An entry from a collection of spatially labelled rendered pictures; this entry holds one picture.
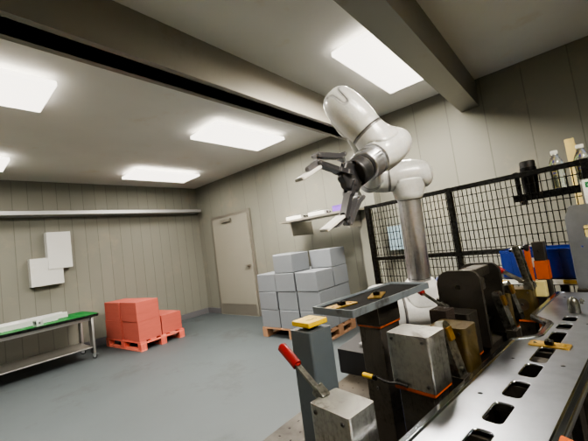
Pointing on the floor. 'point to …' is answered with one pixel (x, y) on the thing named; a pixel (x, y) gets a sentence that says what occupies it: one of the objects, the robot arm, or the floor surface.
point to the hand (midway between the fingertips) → (314, 203)
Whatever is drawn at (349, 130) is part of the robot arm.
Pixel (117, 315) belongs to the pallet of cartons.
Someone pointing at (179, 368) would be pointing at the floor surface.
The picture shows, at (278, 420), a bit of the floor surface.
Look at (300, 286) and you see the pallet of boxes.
